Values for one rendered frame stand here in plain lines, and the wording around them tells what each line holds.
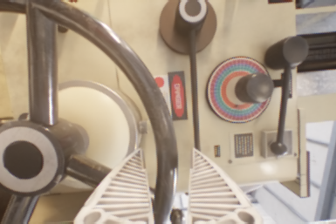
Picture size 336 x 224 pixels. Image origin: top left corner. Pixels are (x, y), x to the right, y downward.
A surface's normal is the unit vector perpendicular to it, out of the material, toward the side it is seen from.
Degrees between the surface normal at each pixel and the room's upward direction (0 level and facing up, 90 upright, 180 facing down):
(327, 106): 90
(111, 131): 61
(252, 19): 90
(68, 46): 90
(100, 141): 82
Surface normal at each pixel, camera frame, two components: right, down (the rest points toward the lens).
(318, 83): 0.02, 0.08
